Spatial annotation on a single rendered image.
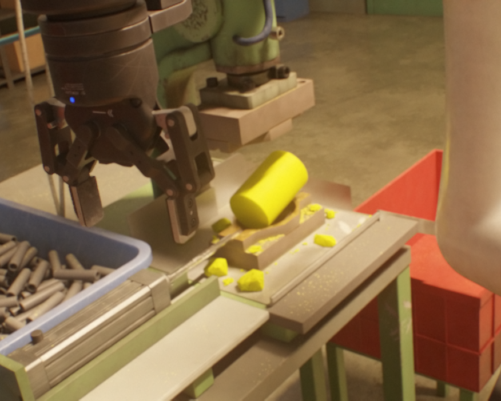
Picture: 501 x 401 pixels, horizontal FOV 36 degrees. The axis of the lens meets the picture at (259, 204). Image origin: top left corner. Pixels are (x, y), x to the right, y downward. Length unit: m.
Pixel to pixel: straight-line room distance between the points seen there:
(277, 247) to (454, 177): 0.33
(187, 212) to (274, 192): 0.53
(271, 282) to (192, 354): 0.18
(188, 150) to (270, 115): 0.50
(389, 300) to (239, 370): 0.34
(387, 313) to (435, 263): 0.74
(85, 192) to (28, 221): 0.68
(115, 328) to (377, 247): 0.40
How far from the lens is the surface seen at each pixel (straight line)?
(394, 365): 1.30
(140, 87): 0.55
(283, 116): 1.06
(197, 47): 1.07
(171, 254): 1.16
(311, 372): 1.67
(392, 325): 1.26
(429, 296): 1.50
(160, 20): 0.58
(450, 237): 0.89
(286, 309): 1.00
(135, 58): 0.54
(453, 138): 0.85
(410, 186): 1.98
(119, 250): 1.13
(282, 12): 7.34
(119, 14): 0.53
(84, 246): 1.20
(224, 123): 1.00
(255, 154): 4.25
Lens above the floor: 1.54
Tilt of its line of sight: 25 degrees down
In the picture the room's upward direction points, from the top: 8 degrees counter-clockwise
